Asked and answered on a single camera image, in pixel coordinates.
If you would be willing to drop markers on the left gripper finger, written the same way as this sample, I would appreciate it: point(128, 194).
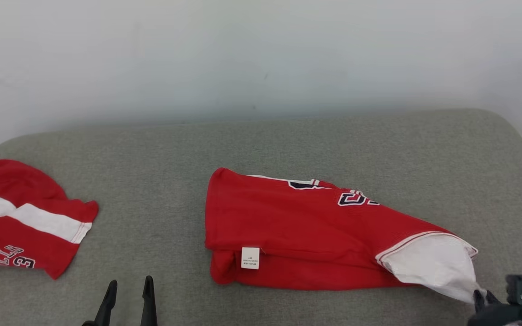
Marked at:
point(148, 308)
point(107, 308)

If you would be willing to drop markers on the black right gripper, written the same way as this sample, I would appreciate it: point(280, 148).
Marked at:
point(501, 316)

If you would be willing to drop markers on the red shorts white stripe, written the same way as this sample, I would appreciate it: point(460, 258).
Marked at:
point(16, 181)

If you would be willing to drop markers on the red bulls jersey white sleeves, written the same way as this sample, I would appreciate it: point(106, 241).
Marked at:
point(297, 235)

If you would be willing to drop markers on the grey fabric sofa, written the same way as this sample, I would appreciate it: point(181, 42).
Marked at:
point(152, 181)

